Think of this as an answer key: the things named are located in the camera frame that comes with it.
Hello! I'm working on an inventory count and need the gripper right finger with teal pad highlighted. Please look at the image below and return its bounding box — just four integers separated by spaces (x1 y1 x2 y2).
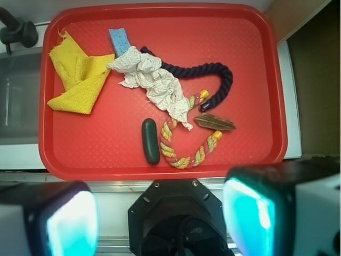
222 161 340 255

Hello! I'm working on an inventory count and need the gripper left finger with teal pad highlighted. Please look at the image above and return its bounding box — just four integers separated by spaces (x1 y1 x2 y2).
1 181 99 255

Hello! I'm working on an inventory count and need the yellow cloth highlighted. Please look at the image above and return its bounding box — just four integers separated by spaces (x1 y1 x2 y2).
47 32 115 115

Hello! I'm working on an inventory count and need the dark green oblong toy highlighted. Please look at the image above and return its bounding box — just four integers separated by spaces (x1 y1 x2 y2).
142 118 160 165

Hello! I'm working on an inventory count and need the red plastic tray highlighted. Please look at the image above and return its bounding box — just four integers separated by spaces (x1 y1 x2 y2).
38 3 288 181

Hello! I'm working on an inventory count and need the grey sink basin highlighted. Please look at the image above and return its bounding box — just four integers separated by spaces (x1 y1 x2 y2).
1 47 42 145

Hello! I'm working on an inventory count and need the brown cardboard panel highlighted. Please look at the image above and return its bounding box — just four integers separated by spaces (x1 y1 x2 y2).
287 1 340 156

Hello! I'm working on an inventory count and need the crumpled white paper towel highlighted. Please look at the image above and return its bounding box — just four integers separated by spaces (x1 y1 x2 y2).
107 46 193 130

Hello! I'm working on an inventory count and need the blue sponge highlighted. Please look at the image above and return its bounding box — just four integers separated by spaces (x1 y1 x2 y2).
109 28 131 57

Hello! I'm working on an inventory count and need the grey faucet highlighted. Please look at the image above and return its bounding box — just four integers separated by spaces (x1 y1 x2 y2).
1 7 39 55

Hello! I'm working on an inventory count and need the multicolour braided rope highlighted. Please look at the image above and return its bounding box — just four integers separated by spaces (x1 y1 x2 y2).
159 89 223 170

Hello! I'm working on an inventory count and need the dark navy rope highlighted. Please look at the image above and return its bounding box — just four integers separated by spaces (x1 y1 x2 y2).
140 46 234 113

